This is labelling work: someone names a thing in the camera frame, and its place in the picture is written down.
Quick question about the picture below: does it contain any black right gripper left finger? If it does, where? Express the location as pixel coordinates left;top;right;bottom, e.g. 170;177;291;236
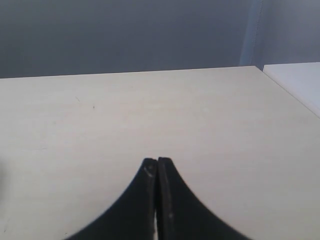
68;158;158;240

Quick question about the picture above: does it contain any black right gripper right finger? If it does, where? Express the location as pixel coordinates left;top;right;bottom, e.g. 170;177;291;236
157;157;248;240

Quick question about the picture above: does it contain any white side table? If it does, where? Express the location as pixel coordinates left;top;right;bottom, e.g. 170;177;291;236
263;62;320;116

